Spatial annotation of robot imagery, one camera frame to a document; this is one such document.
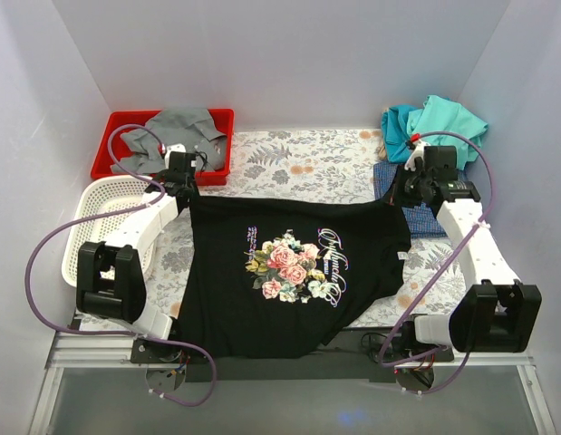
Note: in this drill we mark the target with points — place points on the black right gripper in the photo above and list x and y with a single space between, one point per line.
407 191

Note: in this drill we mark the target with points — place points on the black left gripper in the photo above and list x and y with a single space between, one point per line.
183 189

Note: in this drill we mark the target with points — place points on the black floral print t-shirt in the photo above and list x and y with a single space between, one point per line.
276 278

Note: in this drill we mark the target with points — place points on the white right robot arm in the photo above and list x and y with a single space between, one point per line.
498 312

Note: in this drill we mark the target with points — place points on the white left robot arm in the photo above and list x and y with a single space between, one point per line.
110 281

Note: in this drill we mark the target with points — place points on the blue patterned folded shirt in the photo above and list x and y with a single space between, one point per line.
420 220

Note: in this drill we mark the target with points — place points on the grey shirt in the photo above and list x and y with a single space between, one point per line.
193 128

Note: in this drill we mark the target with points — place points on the dark teal shirt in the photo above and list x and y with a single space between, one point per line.
398 125

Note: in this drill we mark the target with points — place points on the white perforated plastic basket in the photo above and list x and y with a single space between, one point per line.
100 197

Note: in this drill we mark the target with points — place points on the red plastic bin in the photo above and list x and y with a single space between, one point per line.
114 148

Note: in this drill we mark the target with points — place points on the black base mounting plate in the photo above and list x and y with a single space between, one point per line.
352 354

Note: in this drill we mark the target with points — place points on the aluminium rail frame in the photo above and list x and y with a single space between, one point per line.
91 387

